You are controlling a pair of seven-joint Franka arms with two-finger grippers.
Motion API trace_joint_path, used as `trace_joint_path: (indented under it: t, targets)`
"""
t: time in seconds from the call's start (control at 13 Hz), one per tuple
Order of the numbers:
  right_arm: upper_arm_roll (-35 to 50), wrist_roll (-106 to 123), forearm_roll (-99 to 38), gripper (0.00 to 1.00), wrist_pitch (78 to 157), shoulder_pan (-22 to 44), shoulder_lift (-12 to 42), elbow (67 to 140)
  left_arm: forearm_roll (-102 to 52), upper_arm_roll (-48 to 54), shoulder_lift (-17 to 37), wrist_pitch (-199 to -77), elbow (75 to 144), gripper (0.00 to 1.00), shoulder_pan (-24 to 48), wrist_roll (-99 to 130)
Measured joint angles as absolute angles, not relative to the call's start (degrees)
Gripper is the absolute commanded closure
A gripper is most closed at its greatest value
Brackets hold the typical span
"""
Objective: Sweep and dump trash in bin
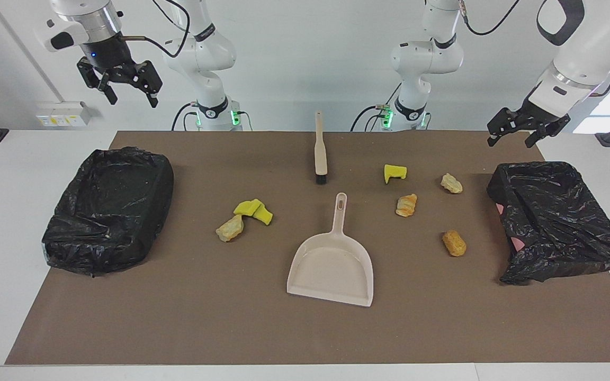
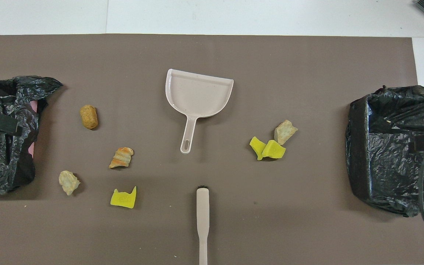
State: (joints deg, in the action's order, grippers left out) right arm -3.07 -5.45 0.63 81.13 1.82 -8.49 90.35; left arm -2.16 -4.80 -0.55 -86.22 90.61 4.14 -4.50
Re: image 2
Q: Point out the brown oval bread roll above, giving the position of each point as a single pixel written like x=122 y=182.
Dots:
x=89 y=117

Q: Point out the pale bread piece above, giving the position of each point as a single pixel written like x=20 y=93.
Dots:
x=68 y=182

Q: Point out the orange striped croissant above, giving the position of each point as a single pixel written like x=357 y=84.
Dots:
x=122 y=157

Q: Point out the notched yellow sponge piece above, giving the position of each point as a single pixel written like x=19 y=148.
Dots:
x=123 y=200

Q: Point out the beige toast piece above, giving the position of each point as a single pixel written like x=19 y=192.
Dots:
x=285 y=131

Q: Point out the beige plastic dustpan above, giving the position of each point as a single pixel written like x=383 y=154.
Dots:
x=197 y=95

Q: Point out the beige hand brush black bristles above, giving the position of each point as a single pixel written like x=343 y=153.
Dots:
x=202 y=213

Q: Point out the pink plastic bin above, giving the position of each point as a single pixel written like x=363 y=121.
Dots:
x=34 y=106

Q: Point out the black trash bag lined bin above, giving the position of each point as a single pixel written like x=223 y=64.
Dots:
x=381 y=165

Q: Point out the brown table mat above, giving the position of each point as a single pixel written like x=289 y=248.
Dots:
x=212 y=51

